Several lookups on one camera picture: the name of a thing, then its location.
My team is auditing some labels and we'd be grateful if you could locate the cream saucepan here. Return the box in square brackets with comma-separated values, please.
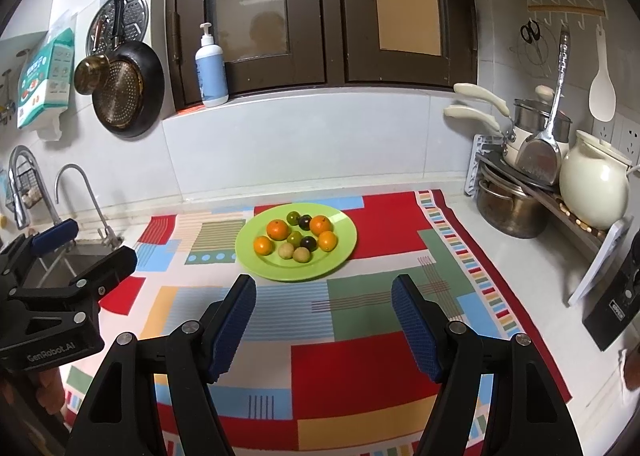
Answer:
[444, 104, 531, 169]
[453, 82, 538, 147]

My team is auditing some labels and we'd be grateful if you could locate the blue pump bottle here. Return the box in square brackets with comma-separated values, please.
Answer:
[194, 22, 230, 108]

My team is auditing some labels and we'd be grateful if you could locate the cream ceramic pot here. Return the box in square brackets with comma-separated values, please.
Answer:
[559, 130, 633, 231]

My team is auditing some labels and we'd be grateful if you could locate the steel spatula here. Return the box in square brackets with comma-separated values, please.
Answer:
[515, 28, 571, 187]

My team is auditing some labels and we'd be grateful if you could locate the round steel steamer plate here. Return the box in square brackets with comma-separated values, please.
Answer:
[85, 0, 150, 56]

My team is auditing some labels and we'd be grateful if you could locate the wire sink basket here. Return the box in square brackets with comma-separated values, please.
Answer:
[5, 168, 46, 211]

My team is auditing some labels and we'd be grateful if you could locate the steel sink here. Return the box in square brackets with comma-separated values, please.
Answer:
[22, 236, 126, 291]

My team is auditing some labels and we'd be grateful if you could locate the white hook rack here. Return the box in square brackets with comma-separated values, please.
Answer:
[527, 0, 608, 31]

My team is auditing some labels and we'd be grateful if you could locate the colourful patchwork mat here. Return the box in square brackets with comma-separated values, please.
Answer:
[62, 190, 573, 456]

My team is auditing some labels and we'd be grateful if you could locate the white wall outlet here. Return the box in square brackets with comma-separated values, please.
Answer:
[592, 116, 640, 159]

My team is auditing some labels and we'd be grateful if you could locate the steel pot with lid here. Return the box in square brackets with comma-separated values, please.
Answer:
[514, 84, 573, 144]

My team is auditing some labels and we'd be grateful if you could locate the person's left hand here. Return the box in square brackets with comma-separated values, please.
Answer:
[27, 365, 68, 419]

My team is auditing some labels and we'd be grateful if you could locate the large steel pot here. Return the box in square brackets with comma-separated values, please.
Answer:
[475, 176, 551, 239]

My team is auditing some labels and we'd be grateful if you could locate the teal printed box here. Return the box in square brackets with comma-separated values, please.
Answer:
[16, 26, 77, 141]

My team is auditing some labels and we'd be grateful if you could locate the brown window with tan panel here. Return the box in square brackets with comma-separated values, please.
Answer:
[332, 0, 478, 96]

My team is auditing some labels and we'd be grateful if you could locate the white cutting board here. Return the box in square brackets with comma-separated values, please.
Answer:
[567, 217, 635, 307]

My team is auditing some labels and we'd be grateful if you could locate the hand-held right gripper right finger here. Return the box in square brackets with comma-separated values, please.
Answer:
[391, 273, 585, 456]

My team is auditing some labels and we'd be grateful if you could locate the white plastic rack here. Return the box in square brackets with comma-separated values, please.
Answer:
[464, 134, 501, 197]

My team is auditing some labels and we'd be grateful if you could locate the black frying pan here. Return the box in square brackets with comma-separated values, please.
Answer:
[74, 40, 166, 139]

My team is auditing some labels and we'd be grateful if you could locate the brown window with dark glass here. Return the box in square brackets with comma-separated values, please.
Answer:
[152, 0, 333, 111]

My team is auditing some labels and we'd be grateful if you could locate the cream rice spoon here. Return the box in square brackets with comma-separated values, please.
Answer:
[588, 28, 617, 123]

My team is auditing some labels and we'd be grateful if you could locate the round wire trivet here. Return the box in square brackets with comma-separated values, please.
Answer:
[510, 28, 571, 81]

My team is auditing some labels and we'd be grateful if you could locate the slim chrome faucet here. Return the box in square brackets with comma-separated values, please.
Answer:
[54, 163, 126, 249]

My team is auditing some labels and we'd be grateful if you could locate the thick chrome faucet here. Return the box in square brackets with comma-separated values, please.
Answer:
[7, 146, 61, 231]

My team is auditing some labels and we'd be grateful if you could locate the black induction cooker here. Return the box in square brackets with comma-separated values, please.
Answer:
[581, 231, 640, 353]

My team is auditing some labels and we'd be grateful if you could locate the green plate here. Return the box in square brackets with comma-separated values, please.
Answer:
[235, 203, 358, 283]

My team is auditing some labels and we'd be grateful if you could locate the wooden pot shelf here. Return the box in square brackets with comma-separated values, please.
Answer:
[475, 151, 608, 257]

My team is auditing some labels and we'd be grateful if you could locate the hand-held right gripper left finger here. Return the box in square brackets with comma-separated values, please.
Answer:
[65, 273, 258, 456]

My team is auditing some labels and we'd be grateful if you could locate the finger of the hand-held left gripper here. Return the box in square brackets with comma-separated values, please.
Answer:
[7, 245, 139, 307]
[0, 218, 79, 289]

